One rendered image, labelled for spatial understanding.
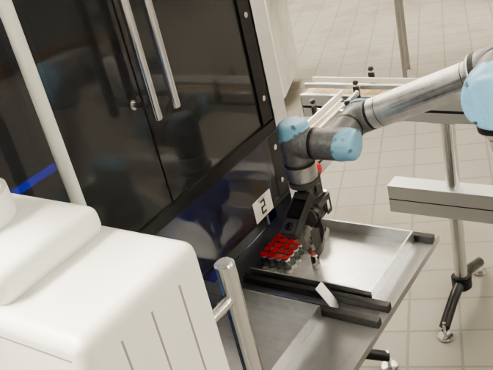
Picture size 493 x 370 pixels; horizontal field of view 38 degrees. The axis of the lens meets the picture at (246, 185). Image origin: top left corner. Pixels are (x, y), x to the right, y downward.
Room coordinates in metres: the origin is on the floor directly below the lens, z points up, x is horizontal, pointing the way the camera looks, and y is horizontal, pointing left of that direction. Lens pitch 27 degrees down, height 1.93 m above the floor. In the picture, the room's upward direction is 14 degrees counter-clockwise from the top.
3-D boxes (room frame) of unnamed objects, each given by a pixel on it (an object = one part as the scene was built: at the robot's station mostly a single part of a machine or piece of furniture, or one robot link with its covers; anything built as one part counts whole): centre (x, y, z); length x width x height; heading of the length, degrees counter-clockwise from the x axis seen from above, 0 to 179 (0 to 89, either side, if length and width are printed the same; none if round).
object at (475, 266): (2.28, -0.75, 0.07); 0.50 x 0.08 x 0.14; 141
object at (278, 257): (1.59, -0.09, 0.90); 0.18 x 0.02 x 0.05; 141
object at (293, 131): (1.52, -0.14, 1.23); 0.09 x 0.08 x 0.11; 54
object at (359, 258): (1.52, -0.17, 0.90); 0.34 x 0.26 x 0.04; 51
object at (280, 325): (1.32, 0.12, 0.90); 0.34 x 0.26 x 0.04; 51
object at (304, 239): (1.54, -0.12, 0.97); 0.06 x 0.03 x 0.09; 141
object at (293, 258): (1.58, -0.10, 0.90); 0.18 x 0.02 x 0.05; 141
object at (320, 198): (1.53, -0.14, 1.07); 0.09 x 0.08 x 0.12; 141
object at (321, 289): (1.31, -0.16, 0.91); 0.14 x 0.03 x 0.06; 51
